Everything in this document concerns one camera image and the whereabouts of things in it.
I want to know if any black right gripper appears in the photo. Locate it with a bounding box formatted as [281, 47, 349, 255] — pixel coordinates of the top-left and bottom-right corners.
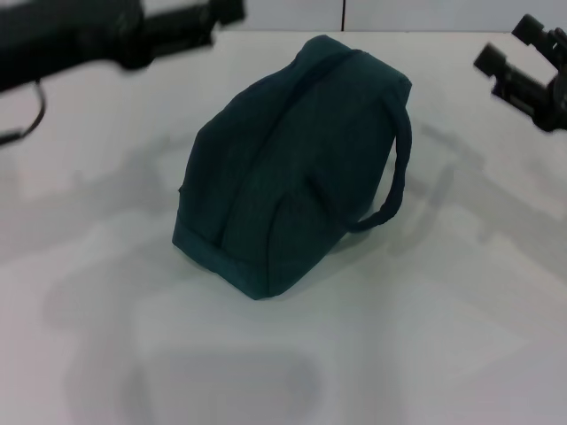
[472, 12, 567, 134]

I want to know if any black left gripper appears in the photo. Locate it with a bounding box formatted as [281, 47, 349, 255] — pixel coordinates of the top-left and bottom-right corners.
[0, 0, 247, 93]

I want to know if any dark teal insulated lunch bag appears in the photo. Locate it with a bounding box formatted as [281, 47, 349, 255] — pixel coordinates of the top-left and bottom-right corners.
[171, 35, 416, 302]

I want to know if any grey left arm cable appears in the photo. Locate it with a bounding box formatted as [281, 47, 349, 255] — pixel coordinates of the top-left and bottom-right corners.
[0, 81, 48, 147]

